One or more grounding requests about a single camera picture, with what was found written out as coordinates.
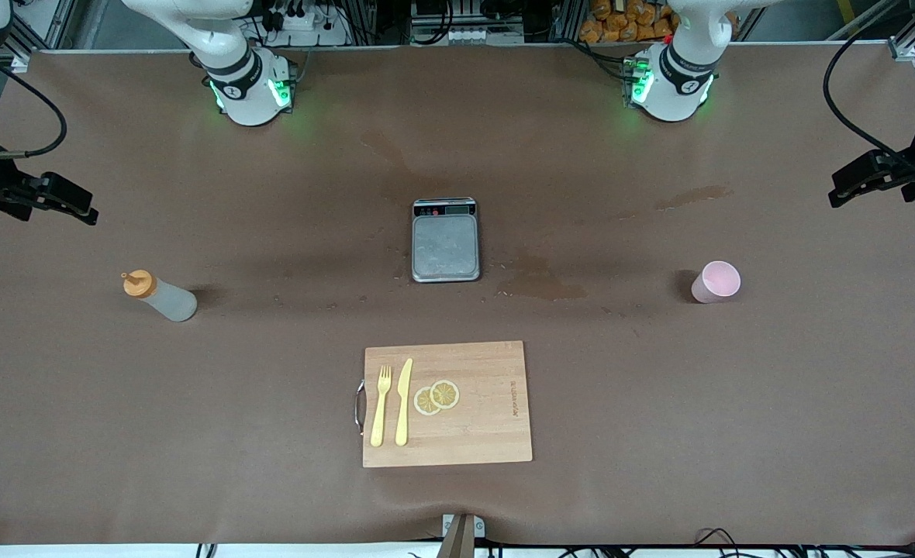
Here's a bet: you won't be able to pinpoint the sauce bottle with orange cap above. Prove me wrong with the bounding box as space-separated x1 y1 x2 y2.
122 269 198 322

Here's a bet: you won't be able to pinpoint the pink plastic cup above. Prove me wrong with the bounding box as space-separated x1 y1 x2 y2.
691 261 741 304

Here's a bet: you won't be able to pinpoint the long narrow liquid spill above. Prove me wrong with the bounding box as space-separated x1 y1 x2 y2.
654 184 734 212

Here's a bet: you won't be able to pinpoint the orange snack bags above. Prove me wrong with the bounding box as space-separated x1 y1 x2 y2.
579 0 679 43

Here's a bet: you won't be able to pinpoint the white power strip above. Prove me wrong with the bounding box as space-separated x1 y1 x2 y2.
268 0 350 47

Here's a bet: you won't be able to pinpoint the yellow plastic fork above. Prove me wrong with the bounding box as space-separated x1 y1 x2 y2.
370 366 392 448

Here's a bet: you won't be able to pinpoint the small digital kitchen scale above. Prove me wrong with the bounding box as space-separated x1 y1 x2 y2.
412 198 482 284

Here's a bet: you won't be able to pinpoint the yellow plastic knife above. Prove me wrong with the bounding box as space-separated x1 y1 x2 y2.
395 358 413 447

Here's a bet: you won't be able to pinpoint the white socket row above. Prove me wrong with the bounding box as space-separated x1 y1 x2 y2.
442 27 524 45

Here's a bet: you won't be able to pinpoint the wooden cutting board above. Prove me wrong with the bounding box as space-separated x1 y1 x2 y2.
354 340 533 469

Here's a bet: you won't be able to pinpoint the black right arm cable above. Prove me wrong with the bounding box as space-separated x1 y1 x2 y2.
0 56 68 161

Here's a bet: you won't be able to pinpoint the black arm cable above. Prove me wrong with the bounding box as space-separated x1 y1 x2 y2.
0 56 68 161
823 0 915 181

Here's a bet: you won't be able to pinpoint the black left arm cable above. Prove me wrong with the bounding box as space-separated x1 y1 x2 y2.
823 0 915 181

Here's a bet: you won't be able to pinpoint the black floor cables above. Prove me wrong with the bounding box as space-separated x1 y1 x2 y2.
690 527 915 558

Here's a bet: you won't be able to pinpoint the metal table edge bracket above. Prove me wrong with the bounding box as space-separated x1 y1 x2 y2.
438 514 486 558

